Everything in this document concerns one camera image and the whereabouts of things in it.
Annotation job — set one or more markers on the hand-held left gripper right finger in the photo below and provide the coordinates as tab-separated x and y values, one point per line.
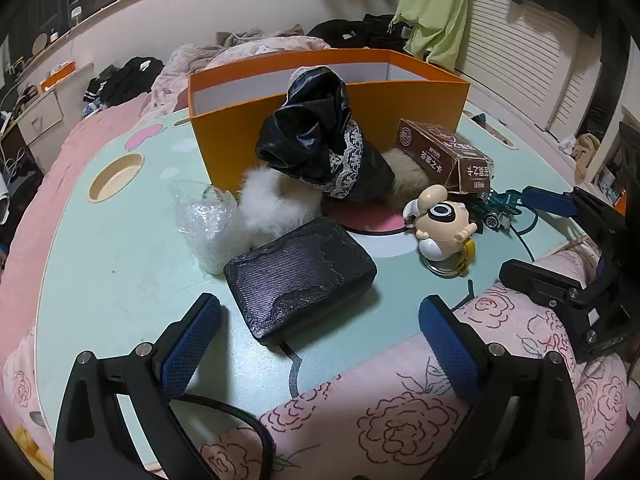
447	347

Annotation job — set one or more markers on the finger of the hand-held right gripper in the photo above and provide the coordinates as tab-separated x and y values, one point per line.
550	200
545	285

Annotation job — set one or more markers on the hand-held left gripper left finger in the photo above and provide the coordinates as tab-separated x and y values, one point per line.
192	345

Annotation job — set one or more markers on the green toy car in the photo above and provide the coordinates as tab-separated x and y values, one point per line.
492	205

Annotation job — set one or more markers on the brown card box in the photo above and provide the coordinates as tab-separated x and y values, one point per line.
440	147

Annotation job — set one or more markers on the black textured zip case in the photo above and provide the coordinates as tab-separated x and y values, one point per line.
295	275

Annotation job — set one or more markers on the orange cardboard box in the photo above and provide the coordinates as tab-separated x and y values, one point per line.
230	135

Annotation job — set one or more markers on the mint green cartoon desktop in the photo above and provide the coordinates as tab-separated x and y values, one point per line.
125	270

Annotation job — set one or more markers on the beige plush item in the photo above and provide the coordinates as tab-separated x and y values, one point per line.
585	155

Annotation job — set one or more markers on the crumpled clear plastic bag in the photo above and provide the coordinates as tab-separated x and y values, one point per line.
210	230

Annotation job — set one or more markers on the white louvered wardrobe door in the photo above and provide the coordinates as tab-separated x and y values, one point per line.
525	70

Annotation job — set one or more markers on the beige fur pompom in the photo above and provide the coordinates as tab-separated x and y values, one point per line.
415	175

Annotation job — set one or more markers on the light green hanging garment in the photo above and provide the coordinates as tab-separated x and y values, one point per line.
435	10

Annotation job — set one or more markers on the black lace trimmed cloth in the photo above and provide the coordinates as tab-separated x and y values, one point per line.
310	125

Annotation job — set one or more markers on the white desk with drawer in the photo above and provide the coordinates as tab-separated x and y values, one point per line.
45	115

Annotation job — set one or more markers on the black striped clothes pile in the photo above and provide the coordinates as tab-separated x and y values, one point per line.
125	77

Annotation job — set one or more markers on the crumpled pale pink blanket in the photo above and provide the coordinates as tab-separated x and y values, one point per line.
190	65

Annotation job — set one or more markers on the orange tray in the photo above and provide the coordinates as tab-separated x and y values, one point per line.
57	77

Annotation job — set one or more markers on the round table mirror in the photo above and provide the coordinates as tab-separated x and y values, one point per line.
39	45

